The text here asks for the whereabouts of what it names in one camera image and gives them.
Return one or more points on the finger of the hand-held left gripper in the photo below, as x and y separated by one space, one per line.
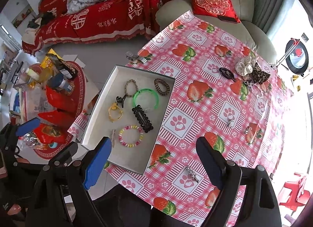
27 126
63 155

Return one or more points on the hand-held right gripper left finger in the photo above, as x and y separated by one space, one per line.
97 163

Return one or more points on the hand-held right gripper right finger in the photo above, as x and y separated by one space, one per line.
210 166

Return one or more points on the slim gold hair clip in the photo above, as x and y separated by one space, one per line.
113 137

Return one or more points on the white tray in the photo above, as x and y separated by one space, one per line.
102 124

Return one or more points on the black snap hair clip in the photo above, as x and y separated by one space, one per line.
143 119

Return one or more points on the small black claw clip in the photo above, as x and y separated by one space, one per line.
121 101

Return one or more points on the small silver hair clip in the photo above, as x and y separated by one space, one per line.
248 129
146 109

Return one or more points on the green plastic bangle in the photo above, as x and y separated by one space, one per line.
146 90

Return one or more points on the person's left hand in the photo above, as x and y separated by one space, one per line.
15 208

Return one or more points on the silver rhinestone hair clip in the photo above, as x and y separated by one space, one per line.
192 173

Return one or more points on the red packet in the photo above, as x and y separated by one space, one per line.
56 119
46 133
61 101

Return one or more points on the strawberry print tablecloth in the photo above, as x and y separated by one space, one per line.
195 119

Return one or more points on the silver dangle hair clip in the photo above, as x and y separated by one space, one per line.
229 120

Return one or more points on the yellow oil bottle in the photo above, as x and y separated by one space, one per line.
39 76

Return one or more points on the blue lid jar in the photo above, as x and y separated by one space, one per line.
57 83

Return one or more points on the yellow box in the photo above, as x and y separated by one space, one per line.
47 62

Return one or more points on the black packet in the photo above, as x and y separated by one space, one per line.
66 69

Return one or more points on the red plastic chair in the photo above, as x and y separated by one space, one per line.
293 188

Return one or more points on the leopard print scrunchie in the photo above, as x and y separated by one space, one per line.
260 75

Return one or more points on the white scrunchie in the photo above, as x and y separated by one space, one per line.
244 67

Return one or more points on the dark clothes pile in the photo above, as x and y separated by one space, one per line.
39 20

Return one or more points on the grey tablecloth clamp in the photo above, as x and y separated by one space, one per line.
133 57

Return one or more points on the black round stand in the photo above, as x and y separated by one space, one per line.
302 65

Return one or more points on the red sofa cover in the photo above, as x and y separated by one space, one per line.
110 14

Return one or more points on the black phone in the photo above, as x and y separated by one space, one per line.
228 19

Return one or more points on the red embroidered cushion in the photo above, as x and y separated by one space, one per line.
212 2

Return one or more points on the wall picture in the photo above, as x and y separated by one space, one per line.
22 18

